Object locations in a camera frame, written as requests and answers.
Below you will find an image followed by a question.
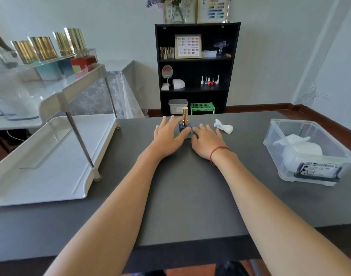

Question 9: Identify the person's left hand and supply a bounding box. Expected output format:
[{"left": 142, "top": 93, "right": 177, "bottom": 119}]
[{"left": 149, "top": 115, "right": 192, "bottom": 157}]

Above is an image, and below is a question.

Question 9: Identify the person's right hand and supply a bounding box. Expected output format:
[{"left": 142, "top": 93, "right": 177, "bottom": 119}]
[{"left": 191, "top": 123, "right": 230, "bottom": 162}]

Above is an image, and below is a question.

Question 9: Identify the blue lipstick stand block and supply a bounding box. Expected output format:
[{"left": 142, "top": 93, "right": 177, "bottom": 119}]
[{"left": 178, "top": 123, "right": 193, "bottom": 139}]

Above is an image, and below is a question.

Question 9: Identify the person's left forearm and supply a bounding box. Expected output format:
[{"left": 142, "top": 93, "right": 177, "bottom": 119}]
[{"left": 44, "top": 146, "right": 176, "bottom": 276}]

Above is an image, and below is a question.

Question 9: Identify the person's right forearm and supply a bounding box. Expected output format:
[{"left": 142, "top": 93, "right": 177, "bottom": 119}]
[{"left": 211, "top": 148, "right": 351, "bottom": 276}]

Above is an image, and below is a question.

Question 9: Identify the crumpled white tissue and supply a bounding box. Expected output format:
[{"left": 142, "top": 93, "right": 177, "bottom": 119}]
[{"left": 214, "top": 118, "right": 234, "bottom": 134}]

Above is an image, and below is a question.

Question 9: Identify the grey lidded storage box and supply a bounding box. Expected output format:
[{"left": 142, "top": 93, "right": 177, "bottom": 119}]
[{"left": 168, "top": 99, "right": 189, "bottom": 115}]

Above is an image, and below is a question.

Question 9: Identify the green plastic basket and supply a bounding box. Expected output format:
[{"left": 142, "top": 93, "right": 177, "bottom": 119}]
[{"left": 190, "top": 102, "right": 215, "bottom": 115}]

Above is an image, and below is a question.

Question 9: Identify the round mirror on stand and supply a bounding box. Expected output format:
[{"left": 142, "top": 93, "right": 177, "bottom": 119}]
[{"left": 161, "top": 65, "right": 173, "bottom": 91}]

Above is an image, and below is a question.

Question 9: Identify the black bookshelf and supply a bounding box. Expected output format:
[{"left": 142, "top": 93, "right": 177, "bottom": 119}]
[{"left": 155, "top": 22, "right": 241, "bottom": 117}]

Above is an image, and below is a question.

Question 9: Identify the row of lipstick tubes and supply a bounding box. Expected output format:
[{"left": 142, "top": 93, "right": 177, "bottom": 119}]
[{"left": 160, "top": 47, "right": 175, "bottom": 60}]

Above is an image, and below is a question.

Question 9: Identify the framed nail colour chart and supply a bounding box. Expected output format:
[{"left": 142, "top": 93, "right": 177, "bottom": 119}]
[{"left": 174, "top": 34, "right": 202, "bottom": 59}]

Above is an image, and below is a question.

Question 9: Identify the white cloth bundle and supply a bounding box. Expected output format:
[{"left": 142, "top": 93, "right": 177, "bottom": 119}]
[{"left": 273, "top": 134, "right": 324, "bottom": 173}]

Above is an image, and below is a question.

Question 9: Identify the clear plastic storage bin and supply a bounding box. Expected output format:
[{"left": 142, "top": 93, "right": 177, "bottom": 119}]
[{"left": 263, "top": 118, "right": 351, "bottom": 187}]

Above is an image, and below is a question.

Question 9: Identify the red box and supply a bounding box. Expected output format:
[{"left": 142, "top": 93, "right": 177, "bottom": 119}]
[{"left": 70, "top": 56, "right": 97, "bottom": 74}]

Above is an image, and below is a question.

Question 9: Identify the white two-tier tray rack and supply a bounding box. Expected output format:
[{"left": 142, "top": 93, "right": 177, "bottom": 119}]
[{"left": 0, "top": 63, "right": 121, "bottom": 208}]

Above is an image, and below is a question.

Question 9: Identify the black labelled wipes pack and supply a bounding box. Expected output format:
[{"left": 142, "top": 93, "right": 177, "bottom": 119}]
[{"left": 295, "top": 162, "right": 343, "bottom": 180}]

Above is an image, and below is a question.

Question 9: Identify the blue gradient box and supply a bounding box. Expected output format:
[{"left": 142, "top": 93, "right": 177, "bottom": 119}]
[{"left": 58, "top": 58, "right": 76, "bottom": 78}]

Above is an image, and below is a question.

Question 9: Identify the glass vase with flowers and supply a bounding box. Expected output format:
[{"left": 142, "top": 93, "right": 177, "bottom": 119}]
[{"left": 146, "top": 0, "right": 190, "bottom": 24}]

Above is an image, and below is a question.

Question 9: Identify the framed colour swatch poster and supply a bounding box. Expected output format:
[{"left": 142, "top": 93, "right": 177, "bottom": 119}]
[{"left": 197, "top": 0, "right": 230, "bottom": 23}]

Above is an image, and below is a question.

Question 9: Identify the teal gradient box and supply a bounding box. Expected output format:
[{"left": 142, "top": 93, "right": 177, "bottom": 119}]
[{"left": 35, "top": 62, "right": 62, "bottom": 81}]

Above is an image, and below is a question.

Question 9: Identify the clear acrylic organiser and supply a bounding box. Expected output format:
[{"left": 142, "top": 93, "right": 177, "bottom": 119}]
[{"left": 0, "top": 48, "right": 99, "bottom": 122}]

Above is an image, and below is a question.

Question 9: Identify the red string bracelet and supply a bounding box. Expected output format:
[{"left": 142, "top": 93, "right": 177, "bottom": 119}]
[{"left": 210, "top": 146, "right": 231, "bottom": 166}]

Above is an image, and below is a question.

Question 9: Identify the glass pedestal dish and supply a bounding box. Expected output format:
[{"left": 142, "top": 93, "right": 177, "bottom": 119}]
[{"left": 214, "top": 41, "right": 229, "bottom": 57}]

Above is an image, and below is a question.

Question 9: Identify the white wall cable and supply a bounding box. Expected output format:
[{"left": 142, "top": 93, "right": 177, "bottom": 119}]
[{"left": 299, "top": 85, "right": 331, "bottom": 105}]

